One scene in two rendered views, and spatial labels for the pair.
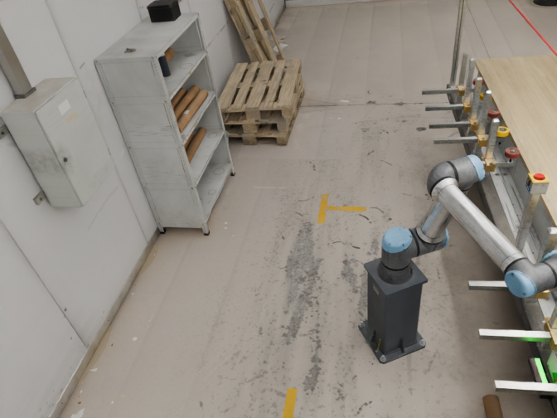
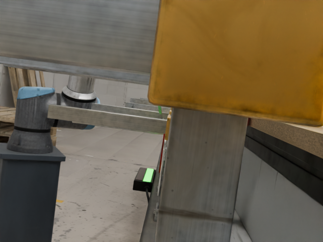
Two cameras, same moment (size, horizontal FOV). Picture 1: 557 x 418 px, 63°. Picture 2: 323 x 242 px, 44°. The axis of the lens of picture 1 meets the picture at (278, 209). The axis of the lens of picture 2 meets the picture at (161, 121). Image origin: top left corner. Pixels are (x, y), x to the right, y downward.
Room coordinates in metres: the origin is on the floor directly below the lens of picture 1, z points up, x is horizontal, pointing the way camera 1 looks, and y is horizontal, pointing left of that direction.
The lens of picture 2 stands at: (-0.12, -0.75, 0.93)
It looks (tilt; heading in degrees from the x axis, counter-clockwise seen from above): 4 degrees down; 348
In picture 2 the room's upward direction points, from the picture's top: 8 degrees clockwise
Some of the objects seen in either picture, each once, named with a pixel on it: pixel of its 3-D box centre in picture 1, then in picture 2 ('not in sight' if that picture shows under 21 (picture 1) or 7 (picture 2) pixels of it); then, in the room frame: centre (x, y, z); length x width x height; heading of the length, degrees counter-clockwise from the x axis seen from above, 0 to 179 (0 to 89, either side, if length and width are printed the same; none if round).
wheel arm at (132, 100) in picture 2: (468, 140); (163, 104); (2.48, -1.31, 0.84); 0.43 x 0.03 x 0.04; 77
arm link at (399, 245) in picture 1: (397, 246); (37, 106); (1.67, -0.59, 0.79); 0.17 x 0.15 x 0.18; 100
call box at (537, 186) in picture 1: (536, 184); not in sight; (1.54, -1.16, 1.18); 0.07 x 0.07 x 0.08; 77
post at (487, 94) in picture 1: (481, 124); not in sight; (2.50, -1.39, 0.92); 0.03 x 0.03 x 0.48; 77
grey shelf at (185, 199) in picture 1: (178, 128); not in sight; (3.40, 0.71, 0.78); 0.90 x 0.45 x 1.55; 164
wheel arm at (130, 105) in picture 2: (475, 164); (161, 109); (2.24, -1.25, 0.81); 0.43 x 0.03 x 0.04; 77
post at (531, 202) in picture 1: (524, 226); not in sight; (1.54, -1.17, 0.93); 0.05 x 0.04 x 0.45; 167
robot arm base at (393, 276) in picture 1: (394, 264); (31, 138); (1.67, -0.58, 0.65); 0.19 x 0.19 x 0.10
